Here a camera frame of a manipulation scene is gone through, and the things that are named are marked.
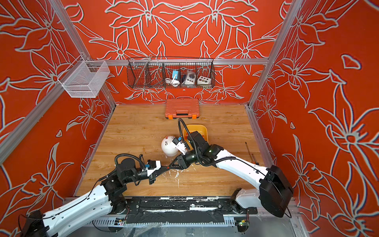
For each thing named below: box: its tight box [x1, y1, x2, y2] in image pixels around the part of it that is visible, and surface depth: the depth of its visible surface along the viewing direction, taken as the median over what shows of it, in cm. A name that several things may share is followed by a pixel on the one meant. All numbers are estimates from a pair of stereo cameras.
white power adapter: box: [184, 70, 197, 85], surface depth 93 cm
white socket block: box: [196, 75, 212, 85], surface depth 96 cm
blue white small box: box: [172, 70, 179, 80], surface depth 85 cm
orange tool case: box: [164, 98, 200, 120], surface depth 116 cm
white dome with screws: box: [160, 135, 179, 157], surface depth 88 cm
